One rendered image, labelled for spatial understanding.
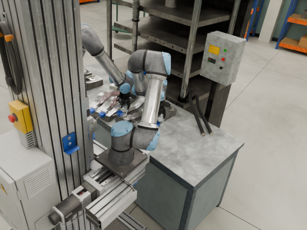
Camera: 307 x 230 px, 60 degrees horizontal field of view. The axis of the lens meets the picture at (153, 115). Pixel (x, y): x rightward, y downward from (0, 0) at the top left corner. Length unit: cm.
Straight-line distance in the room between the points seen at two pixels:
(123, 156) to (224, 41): 138
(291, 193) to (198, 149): 146
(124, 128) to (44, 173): 44
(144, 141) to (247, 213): 170
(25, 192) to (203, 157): 123
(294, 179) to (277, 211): 58
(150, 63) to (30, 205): 90
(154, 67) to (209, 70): 120
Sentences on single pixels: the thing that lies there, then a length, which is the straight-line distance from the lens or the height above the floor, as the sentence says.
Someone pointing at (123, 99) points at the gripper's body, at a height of 108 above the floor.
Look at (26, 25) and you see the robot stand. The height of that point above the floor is 183.
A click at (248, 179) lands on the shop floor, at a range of 320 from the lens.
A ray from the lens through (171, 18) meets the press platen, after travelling 268.
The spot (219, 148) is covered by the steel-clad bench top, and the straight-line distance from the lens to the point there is 217.
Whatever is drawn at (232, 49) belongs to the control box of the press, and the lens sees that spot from 239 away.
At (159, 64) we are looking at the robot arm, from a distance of 142.
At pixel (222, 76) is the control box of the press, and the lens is 249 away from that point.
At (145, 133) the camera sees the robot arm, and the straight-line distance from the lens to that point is 141.
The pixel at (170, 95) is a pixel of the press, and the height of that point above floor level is 79.
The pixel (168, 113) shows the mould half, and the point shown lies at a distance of 233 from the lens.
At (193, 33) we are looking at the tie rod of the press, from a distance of 243.
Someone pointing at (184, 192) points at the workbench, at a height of 63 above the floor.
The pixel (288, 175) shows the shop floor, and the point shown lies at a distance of 349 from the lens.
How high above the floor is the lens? 212
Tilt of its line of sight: 33 degrees down
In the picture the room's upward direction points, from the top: 6 degrees clockwise
